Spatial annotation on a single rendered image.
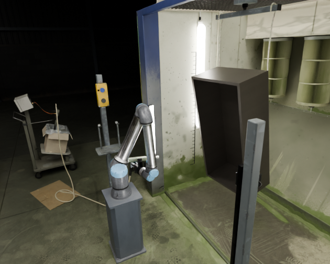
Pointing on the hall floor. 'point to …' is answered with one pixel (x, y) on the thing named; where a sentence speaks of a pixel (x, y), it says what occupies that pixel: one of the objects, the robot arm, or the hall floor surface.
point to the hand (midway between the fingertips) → (132, 161)
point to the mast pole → (249, 188)
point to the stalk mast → (105, 132)
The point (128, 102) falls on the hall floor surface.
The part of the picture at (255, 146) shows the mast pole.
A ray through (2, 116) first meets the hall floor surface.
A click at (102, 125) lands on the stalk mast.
